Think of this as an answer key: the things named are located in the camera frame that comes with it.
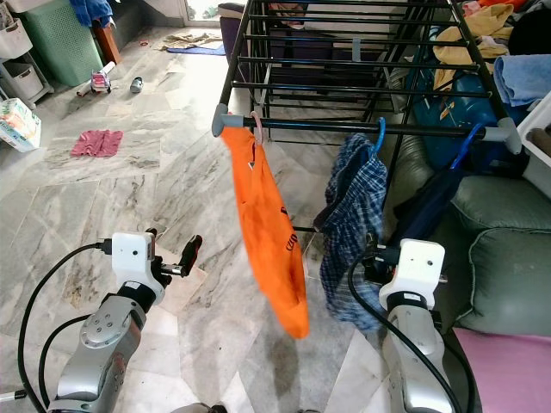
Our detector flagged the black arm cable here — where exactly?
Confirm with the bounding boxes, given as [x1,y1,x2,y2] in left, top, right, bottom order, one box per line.
[347,254,470,413]
[39,314,87,413]
[17,243,115,413]

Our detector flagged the mustard yellow cloth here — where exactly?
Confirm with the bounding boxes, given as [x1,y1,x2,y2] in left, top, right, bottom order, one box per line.
[432,3,516,92]

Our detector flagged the teal blue bag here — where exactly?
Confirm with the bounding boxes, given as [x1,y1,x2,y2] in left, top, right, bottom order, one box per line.
[403,43,511,170]

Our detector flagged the black metal drying rack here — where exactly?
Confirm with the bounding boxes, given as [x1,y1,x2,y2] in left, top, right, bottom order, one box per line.
[211,0,526,157]

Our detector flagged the white pink toy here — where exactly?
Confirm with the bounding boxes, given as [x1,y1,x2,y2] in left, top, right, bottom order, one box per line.
[76,60,116,97]

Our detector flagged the white storage shelf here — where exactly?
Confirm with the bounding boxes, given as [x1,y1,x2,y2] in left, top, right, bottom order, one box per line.
[0,4,54,110]

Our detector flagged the brown floor rag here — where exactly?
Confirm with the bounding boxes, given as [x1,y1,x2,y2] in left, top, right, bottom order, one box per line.
[160,32,222,49]

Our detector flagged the pink floor cloth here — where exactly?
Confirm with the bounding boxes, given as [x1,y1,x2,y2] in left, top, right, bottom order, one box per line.
[70,128,126,159]

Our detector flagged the pink foam mat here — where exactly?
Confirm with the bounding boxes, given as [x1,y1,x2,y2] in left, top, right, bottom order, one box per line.
[450,327,551,413]

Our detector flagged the blue floor mat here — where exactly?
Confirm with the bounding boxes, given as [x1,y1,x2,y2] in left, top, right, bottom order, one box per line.
[164,45,226,58]

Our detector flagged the blue hanging cloth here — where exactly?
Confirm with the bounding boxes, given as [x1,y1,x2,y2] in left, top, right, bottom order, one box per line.
[67,0,116,28]

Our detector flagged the orange t-shirt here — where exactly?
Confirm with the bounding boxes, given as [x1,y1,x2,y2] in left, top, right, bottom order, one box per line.
[219,124,312,340]

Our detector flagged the white stick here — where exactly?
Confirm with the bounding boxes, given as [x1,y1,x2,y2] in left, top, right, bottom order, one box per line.
[0,389,29,405]

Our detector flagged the green laundry basket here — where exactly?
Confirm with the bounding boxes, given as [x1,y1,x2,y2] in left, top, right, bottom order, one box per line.
[15,0,108,89]

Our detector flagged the light blue towel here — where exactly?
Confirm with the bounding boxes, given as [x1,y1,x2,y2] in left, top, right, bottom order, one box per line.
[492,53,551,110]

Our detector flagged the white storage bin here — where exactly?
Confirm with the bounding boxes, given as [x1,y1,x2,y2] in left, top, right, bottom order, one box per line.
[515,89,551,188]

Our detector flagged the pink plastic hanger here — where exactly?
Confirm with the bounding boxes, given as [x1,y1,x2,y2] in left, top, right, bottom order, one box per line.
[249,109,268,145]

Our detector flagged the tissue pack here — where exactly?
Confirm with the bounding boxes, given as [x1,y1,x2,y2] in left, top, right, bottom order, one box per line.
[0,96,43,153]

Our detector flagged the purple armchair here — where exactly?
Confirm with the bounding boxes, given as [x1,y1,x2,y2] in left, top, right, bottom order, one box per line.
[217,2,248,63]

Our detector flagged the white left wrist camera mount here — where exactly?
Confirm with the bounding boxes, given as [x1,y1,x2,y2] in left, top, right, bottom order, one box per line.
[109,231,158,300]

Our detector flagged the green leather sofa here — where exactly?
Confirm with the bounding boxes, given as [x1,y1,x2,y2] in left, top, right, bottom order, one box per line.
[386,129,551,338]

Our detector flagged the sky blue plastic hanger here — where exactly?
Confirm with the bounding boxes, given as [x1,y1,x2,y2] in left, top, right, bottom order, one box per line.
[367,115,389,162]

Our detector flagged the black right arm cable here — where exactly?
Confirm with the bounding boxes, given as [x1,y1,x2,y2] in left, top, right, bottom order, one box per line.
[347,254,470,413]

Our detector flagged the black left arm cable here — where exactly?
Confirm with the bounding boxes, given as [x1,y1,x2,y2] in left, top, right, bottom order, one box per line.
[39,314,87,413]
[17,243,115,413]

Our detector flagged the blue plaid shirt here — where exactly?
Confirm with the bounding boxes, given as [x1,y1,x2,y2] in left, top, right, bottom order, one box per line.
[318,133,391,334]

